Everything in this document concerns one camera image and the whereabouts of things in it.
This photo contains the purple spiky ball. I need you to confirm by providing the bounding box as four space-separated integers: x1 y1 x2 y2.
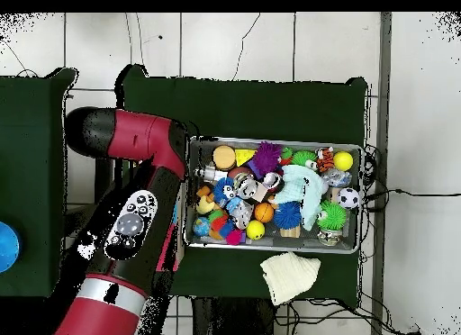
249 140 284 179

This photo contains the mint green knit cloth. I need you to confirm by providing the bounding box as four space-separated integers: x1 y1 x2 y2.
273 164 330 231

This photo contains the cream knit cloth roll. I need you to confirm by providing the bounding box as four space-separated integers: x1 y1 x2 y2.
258 251 322 307

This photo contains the clear mesh bin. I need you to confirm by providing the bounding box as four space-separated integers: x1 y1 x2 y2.
185 136 365 257

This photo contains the blue fuzzy monster toy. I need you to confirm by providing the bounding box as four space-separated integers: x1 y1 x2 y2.
212 177 238 208

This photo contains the yellow cheese wedge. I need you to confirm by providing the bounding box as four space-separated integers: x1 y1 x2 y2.
234 148 257 167

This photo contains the yellow ball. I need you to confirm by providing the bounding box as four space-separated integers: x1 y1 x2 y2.
244 219 267 241

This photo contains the dark green tablecloth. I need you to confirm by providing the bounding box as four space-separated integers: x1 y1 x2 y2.
113 64 368 309

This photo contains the orange tiger plush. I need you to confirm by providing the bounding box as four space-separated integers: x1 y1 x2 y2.
315 147 336 174

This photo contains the green spiky ball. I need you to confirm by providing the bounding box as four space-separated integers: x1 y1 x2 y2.
316 201 348 232

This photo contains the black and white soccer ball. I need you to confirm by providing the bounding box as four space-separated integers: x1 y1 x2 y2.
338 186 361 210

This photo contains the black upright bar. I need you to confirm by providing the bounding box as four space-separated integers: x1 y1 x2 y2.
95 158 115 206

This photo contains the green covered side table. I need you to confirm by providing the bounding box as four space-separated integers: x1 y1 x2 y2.
0 67 80 302

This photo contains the small blue object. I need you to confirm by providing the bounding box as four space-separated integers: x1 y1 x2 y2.
0 222 22 275

